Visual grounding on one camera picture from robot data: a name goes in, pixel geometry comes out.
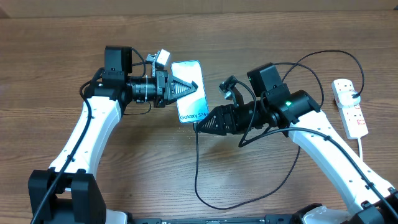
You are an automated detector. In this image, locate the Samsung Galaxy smartphone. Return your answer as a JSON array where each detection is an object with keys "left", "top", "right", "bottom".
[{"left": 171, "top": 60, "right": 209, "bottom": 123}]

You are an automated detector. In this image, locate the black USB charging cable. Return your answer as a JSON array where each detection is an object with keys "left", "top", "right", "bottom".
[{"left": 193, "top": 50, "right": 365, "bottom": 210}]

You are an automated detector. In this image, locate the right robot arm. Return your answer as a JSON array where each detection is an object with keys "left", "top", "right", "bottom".
[{"left": 194, "top": 63, "right": 397, "bottom": 223}]

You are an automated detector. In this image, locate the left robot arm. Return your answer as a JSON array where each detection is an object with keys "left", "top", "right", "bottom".
[{"left": 28, "top": 46, "right": 198, "bottom": 223}]

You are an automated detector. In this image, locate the white charger plug adapter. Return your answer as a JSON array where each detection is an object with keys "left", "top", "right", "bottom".
[{"left": 337, "top": 90, "right": 361, "bottom": 108}]

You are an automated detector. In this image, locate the white power strip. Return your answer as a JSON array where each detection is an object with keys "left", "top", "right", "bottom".
[{"left": 331, "top": 79, "right": 369, "bottom": 139}]

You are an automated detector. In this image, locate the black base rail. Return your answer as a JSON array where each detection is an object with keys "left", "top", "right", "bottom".
[{"left": 127, "top": 214, "right": 303, "bottom": 224}]

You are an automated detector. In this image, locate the white power strip cord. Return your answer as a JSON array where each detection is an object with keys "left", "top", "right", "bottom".
[{"left": 356, "top": 138, "right": 364, "bottom": 162}]

